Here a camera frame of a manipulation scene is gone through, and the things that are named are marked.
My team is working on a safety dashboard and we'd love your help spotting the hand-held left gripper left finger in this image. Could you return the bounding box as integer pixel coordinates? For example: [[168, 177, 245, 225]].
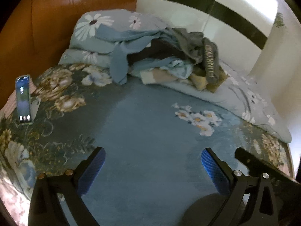
[[28, 147, 106, 226]]

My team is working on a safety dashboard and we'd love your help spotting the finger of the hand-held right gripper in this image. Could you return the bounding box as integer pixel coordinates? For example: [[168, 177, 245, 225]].
[[234, 147, 301, 189]]

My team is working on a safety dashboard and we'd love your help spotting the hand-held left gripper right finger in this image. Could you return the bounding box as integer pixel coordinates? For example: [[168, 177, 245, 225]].
[[201, 148, 283, 226]]

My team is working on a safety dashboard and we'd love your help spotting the grey knit sweater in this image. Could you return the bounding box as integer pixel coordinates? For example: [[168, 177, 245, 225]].
[[173, 27, 205, 65]]

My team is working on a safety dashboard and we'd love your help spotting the light blue floral quilt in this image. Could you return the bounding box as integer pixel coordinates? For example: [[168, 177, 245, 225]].
[[132, 61, 292, 144]]

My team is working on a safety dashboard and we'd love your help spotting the blue floral bedsheet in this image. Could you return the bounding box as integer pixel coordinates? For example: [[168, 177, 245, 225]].
[[0, 62, 297, 226]]

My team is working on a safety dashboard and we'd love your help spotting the white card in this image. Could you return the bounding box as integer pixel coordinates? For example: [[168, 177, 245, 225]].
[[29, 96, 42, 120]]

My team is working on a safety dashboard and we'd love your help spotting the olive brown cloth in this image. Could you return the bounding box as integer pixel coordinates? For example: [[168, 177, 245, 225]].
[[206, 67, 229, 94]]

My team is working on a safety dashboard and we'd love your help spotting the tan fleece cloth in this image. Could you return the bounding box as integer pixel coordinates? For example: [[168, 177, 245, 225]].
[[188, 72, 210, 91]]

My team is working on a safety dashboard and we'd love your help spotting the smartphone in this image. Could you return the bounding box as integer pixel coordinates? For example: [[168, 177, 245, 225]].
[[15, 75, 32, 124]]

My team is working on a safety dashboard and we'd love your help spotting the pink striped cloth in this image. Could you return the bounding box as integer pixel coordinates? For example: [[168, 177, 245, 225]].
[[0, 82, 37, 123]]

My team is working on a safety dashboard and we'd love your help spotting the dark grey garment with lettered band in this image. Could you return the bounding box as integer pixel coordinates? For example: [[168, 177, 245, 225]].
[[202, 37, 222, 84]]

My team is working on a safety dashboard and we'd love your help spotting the light blue cloth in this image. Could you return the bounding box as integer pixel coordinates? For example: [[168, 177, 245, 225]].
[[132, 56, 194, 80]]

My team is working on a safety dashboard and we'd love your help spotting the blue garment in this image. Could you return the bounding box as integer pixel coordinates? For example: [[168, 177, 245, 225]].
[[95, 25, 179, 86]]

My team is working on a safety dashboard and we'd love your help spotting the beige patchwork cloth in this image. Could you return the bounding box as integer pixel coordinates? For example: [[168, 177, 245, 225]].
[[140, 69, 172, 85]]

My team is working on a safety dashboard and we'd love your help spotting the blue floral pillow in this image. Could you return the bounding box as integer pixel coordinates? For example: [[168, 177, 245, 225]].
[[58, 48, 113, 69], [69, 9, 170, 52]]

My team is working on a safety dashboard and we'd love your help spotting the orange leather headboard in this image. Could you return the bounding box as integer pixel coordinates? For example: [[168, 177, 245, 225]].
[[0, 0, 141, 109]]

